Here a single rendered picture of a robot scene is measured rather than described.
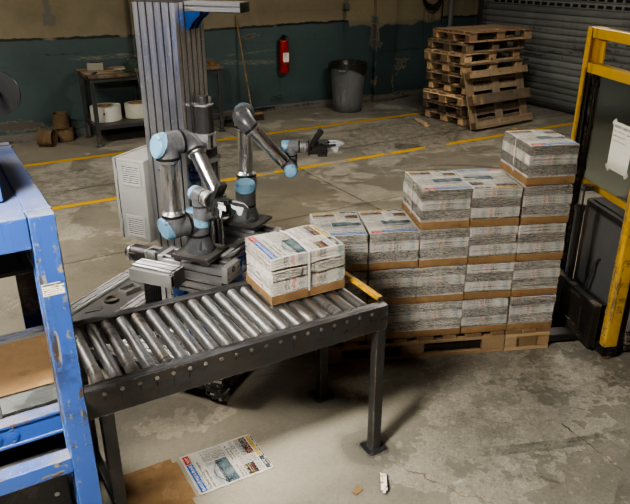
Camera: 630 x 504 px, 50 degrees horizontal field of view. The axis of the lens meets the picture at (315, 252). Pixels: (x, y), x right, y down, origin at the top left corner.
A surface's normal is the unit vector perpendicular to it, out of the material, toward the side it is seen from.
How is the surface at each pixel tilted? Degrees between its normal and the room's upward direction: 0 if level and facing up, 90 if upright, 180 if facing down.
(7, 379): 0
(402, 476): 0
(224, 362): 90
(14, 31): 90
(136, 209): 90
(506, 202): 90
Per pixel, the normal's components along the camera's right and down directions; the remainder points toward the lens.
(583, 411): 0.00, -0.91
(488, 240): 0.14, 0.39
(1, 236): 0.50, 0.35
